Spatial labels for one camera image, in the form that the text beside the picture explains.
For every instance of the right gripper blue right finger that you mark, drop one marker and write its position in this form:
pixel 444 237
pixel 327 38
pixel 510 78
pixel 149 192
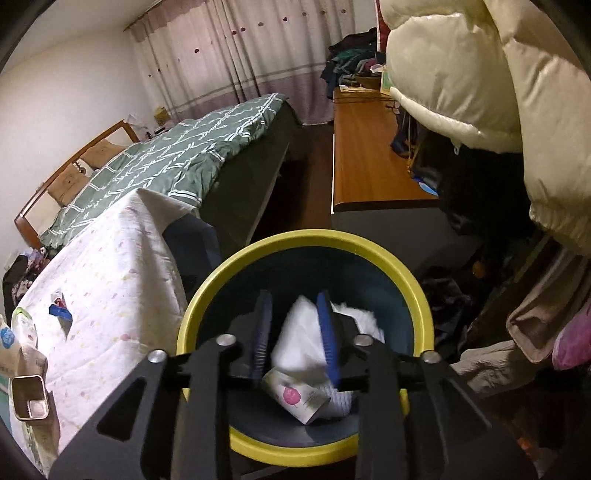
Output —
pixel 331 338

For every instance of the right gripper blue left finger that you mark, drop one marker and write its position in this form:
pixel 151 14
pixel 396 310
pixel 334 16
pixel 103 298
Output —
pixel 262 318

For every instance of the white pill bottle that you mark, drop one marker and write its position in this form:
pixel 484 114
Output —
pixel 25 368

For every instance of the blue white wrapper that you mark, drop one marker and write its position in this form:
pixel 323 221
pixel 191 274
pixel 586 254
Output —
pixel 58 307

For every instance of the green white drink bottle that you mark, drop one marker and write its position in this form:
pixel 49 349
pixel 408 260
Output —
pixel 24 327

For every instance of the yellow rimmed trash bin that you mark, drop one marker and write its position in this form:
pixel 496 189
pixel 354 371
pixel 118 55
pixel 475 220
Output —
pixel 364 281

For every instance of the wooden sideboard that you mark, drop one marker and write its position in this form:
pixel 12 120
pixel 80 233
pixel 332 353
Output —
pixel 366 173

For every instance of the white floral table cloth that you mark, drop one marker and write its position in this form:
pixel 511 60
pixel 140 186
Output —
pixel 122 287

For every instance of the wooden bed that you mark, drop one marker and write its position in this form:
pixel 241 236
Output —
pixel 224 164

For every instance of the green checked duvet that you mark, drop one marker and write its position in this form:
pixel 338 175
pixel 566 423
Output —
pixel 181 163

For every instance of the pile of dark clothes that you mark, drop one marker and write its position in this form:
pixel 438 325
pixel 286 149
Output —
pixel 345 57

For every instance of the small cardboard box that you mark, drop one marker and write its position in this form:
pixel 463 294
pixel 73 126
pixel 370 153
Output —
pixel 161 116

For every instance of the left brown pillow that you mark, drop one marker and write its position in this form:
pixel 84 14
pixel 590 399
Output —
pixel 67 185

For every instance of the brown pillow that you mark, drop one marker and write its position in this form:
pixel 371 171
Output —
pixel 101 153
pixel 67 185

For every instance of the right brown pillow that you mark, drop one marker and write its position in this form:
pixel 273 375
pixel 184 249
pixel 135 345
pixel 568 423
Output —
pixel 101 153

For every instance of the black clothes on cabinet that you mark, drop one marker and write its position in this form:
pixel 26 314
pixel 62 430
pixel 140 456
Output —
pixel 19 277

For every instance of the striped pink curtain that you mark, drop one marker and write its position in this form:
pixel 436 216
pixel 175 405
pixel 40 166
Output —
pixel 199 56

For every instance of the cream puffer jacket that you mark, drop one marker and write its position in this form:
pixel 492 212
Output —
pixel 500 76

